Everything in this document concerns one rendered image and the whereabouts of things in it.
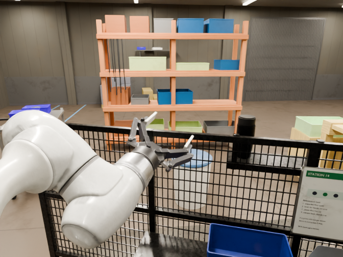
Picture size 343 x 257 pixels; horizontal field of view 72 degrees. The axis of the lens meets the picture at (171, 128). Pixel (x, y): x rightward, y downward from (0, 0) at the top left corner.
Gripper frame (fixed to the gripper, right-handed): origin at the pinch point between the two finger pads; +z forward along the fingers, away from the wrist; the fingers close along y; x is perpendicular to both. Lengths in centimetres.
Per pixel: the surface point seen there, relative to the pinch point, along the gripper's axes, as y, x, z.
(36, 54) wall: -653, -466, 571
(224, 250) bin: 45, -47, 9
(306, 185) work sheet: 53, -6, 24
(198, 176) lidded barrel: 36, -151, 153
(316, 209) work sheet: 62, -12, 23
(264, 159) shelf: 37.1, -9.9, 30.5
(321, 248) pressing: 54, -4, -4
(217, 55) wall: -94, -232, 901
